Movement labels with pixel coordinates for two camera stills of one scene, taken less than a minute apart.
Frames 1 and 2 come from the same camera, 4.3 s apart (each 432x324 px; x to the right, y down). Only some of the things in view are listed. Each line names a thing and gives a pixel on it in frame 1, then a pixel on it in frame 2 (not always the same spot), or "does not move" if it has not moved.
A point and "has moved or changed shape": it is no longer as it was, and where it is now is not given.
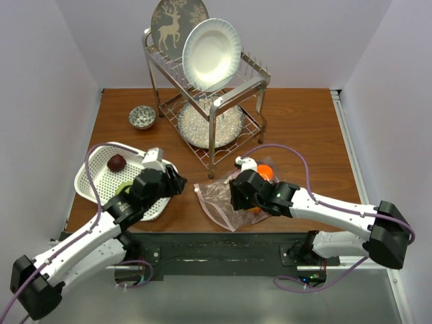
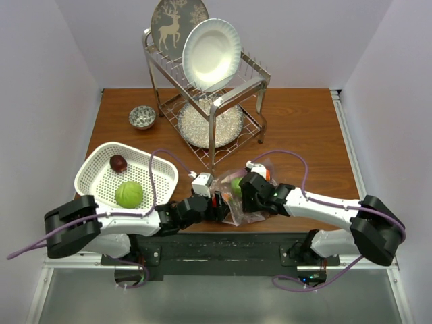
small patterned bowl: (142, 117) does not move
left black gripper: (175, 183) → (221, 212)
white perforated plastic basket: (105, 166) does not move
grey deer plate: (171, 22) does not move
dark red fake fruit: (116, 163) does not move
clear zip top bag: (215, 194) has moved or changed shape
